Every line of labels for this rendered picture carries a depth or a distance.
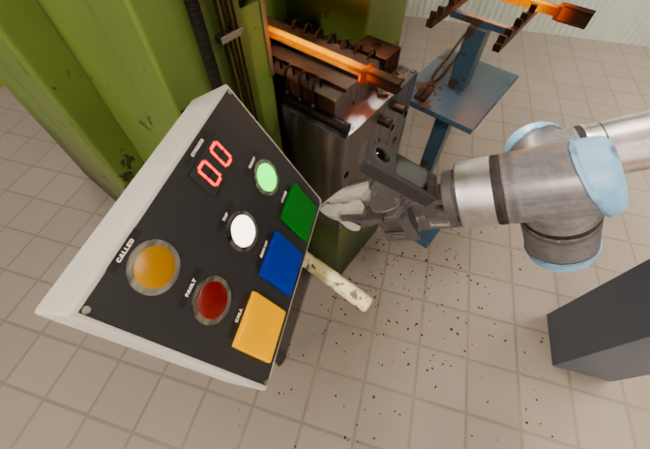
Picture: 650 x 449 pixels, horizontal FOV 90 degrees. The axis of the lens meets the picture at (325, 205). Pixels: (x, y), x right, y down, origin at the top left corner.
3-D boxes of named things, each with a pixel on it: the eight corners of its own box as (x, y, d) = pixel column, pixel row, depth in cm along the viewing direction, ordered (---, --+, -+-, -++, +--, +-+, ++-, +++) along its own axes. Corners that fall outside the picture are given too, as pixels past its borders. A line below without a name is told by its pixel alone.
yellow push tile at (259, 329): (286, 311, 50) (256, 290, 45) (271, 364, 45) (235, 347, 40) (277, 311, 51) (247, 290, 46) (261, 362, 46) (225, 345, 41)
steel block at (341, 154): (393, 169, 134) (419, 71, 98) (339, 231, 117) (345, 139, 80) (292, 115, 154) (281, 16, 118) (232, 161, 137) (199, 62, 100)
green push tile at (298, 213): (318, 207, 61) (296, 182, 56) (307, 241, 57) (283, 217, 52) (310, 208, 62) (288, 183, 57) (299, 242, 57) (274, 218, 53)
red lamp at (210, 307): (239, 298, 42) (231, 285, 38) (211, 328, 39) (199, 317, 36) (222, 284, 43) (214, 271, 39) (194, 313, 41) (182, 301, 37)
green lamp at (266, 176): (284, 182, 53) (281, 164, 49) (265, 199, 51) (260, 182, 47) (271, 172, 54) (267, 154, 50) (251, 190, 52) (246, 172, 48)
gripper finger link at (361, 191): (334, 224, 57) (382, 218, 52) (316, 204, 53) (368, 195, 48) (337, 210, 59) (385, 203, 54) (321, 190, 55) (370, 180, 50)
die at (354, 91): (375, 86, 93) (380, 58, 86) (334, 122, 84) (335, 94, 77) (270, 40, 108) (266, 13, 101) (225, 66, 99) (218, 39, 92)
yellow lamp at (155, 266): (189, 267, 36) (174, 250, 33) (154, 300, 34) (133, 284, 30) (172, 252, 37) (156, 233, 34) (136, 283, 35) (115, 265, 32)
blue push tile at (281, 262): (303, 254, 55) (278, 230, 51) (291, 296, 51) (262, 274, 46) (295, 254, 56) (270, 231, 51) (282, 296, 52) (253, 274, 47)
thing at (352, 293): (373, 301, 89) (375, 294, 85) (363, 316, 87) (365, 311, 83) (259, 219, 105) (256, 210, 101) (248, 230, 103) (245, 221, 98)
